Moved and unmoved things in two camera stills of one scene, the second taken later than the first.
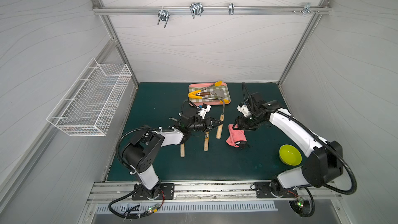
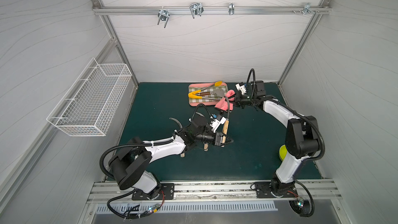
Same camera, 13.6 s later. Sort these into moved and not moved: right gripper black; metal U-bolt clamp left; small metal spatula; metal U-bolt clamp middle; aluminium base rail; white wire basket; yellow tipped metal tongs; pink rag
Moved: pink rag; right gripper black
Not moved: small metal spatula; white wire basket; metal U-bolt clamp middle; metal U-bolt clamp left; aluminium base rail; yellow tipped metal tongs
